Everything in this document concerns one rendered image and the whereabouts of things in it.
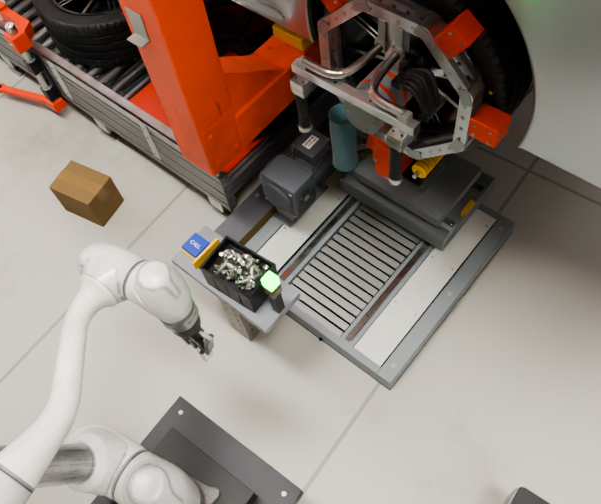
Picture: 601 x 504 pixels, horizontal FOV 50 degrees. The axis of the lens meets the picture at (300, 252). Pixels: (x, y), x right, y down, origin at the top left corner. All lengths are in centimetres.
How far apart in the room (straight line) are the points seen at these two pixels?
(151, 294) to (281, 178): 107
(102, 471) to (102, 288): 55
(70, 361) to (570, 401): 171
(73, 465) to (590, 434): 166
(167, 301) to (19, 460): 42
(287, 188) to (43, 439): 132
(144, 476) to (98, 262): 58
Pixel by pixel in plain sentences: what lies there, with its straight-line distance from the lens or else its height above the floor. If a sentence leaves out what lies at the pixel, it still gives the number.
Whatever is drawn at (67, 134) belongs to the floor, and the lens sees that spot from 336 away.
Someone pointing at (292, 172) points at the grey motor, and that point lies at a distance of 237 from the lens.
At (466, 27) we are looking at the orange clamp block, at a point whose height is 115.
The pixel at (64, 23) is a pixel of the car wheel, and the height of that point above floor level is 50.
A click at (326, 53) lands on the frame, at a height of 85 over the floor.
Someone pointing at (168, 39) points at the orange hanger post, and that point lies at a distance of 184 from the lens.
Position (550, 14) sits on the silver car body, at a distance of 169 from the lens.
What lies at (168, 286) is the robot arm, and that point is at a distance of 141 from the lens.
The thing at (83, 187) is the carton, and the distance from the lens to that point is 287.
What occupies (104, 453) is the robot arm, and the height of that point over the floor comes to 62.
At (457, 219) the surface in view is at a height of 15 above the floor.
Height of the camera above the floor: 229
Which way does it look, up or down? 60 degrees down
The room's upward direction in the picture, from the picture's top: 11 degrees counter-clockwise
